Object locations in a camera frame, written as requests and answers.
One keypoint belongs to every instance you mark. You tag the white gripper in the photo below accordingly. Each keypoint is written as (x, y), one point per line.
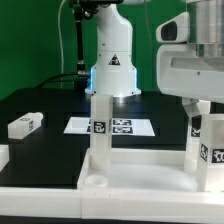
(180, 72)

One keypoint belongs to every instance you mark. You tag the white desk top tray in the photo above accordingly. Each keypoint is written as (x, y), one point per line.
(159, 173)

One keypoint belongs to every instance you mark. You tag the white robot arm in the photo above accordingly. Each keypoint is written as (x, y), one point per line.
(201, 25)

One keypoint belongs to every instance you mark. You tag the white marker sheet with tags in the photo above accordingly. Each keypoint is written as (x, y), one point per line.
(120, 126)

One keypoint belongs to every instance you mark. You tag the white front wall fence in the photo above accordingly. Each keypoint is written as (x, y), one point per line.
(133, 205)

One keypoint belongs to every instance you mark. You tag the white left wall block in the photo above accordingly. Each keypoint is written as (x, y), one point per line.
(4, 156)

